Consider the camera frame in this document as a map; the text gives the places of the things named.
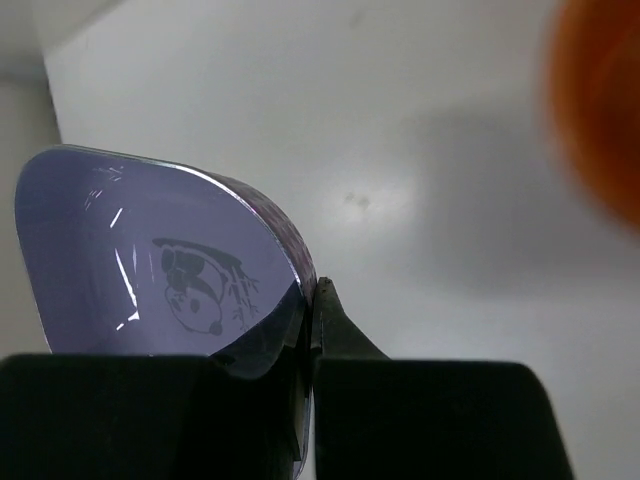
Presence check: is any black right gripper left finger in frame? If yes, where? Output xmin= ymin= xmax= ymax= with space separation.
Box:
xmin=1 ymin=325 xmax=309 ymax=479

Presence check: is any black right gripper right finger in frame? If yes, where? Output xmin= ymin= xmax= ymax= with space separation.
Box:
xmin=312 ymin=277 xmax=574 ymax=479

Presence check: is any purple plate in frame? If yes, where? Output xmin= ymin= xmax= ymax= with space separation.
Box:
xmin=13 ymin=144 xmax=319 ymax=474

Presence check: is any orange plastic bin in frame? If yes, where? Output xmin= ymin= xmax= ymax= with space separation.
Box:
xmin=545 ymin=1 xmax=639 ymax=229

